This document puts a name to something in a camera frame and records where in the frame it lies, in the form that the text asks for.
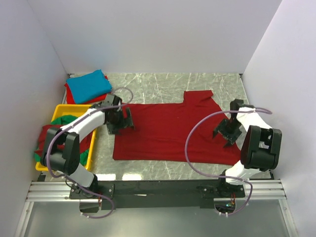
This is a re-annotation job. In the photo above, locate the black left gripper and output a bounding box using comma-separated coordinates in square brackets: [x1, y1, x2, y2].
[106, 107, 134, 135]

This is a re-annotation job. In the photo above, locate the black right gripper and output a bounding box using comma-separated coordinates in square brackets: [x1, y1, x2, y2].
[212, 118, 243, 147]

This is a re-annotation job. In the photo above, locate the dark red t-shirt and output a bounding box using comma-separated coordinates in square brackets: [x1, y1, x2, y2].
[113, 90, 240, 165]
[35, 124, 93, 157]

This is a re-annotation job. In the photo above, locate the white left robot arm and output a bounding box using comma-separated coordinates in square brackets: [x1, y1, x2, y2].
[40, 106, 134, 198]

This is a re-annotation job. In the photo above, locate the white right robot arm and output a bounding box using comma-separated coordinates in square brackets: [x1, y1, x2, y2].
[213, 102, 282, 197]

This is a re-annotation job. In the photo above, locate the crumpled dark red t-shirt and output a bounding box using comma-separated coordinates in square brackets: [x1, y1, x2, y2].
[35, 124, 93, 157]

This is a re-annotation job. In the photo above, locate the folded blue t-shirt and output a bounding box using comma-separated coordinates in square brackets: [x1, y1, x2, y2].
[66, 70, 113, 104]

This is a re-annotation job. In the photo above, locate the folded bright red t-shirt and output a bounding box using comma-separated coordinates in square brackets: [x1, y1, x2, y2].
[64, 75, 112, 105]

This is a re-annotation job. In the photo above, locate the green t-shirt in bin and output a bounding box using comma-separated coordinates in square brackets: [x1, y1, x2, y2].
[34, 115, 89, 165]

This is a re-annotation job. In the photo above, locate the yellow plastic bin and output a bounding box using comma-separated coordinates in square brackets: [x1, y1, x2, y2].
[35, 104, 97, 171]

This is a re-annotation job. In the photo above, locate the black base crossbar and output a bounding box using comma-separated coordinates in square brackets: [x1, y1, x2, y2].
[68, 179, 246, 212]

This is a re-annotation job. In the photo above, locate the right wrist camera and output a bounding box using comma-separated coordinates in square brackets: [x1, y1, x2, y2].
[230, 99, 247, 113]

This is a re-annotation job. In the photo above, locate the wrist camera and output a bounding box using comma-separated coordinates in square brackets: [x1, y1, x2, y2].
[230, 99, 247, 113]
[103, 94, 122, 106]

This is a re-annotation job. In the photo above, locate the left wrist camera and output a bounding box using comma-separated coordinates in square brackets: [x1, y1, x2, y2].
[103, 94, 122, 106]

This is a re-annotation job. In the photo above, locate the aluminium rail frame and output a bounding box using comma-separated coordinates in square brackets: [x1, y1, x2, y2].
[15, 180, 299, 237]

